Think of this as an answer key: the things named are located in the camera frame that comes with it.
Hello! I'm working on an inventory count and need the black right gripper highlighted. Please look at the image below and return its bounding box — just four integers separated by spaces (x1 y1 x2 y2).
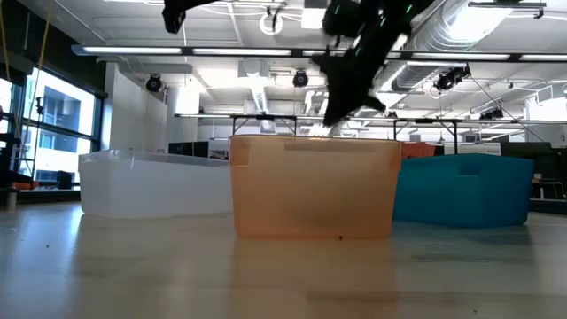
322 0 438 128

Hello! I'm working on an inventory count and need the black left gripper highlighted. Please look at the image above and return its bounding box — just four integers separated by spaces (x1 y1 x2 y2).
163 0 222 12

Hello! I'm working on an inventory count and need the long tan tape strip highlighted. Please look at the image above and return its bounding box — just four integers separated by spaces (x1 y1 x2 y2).
283 137 378 153

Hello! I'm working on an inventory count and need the black ceiling spotlight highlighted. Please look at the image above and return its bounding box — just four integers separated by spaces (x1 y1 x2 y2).
432 65 472 93
144 73 163 94
291 69 310 89
478 107 506 121

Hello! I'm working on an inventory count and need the black folding table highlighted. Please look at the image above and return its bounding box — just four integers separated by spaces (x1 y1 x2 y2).
392 117 464 155
229 113 307 136

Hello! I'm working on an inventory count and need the long ceiling light bar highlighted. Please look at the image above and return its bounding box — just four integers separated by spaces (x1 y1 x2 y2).
70 43 567 62

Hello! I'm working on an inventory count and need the orange box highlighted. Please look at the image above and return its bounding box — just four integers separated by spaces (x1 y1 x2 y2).
400 141 438 160

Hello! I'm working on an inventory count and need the orange plastic bin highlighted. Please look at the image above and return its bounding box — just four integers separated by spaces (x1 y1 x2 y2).
228 134 403 241

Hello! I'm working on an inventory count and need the white box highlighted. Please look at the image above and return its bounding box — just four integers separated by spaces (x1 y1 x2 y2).
442 142 502 157

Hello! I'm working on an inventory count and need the teal plastic bin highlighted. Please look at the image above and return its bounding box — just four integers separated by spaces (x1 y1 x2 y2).
392 152 536 230

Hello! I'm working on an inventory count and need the black monitor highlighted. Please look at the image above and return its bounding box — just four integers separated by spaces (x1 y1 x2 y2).
167 140 210 160

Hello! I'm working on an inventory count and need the large window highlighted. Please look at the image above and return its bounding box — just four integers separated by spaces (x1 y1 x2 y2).
0 66 107 196

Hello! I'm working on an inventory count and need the black cabinet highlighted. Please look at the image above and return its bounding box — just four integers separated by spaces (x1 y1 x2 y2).
500 141 567 183

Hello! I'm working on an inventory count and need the clear plastic bin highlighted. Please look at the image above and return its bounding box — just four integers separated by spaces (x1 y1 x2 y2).
78 149 235 219

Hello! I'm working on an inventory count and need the small black bin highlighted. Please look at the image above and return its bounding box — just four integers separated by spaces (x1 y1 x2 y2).
56 170 74 191

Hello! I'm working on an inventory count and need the black equipment rack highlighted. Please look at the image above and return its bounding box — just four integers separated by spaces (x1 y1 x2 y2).
0 104 23 191

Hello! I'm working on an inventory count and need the silver air duct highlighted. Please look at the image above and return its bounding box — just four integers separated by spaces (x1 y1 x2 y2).
384 17 488 92

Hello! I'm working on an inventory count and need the white ceiling ring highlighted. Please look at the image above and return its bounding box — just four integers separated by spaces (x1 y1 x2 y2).
259 11 284 37

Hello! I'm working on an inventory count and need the thin yellow cable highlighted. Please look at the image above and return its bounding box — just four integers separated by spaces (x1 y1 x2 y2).
0 0 11 76

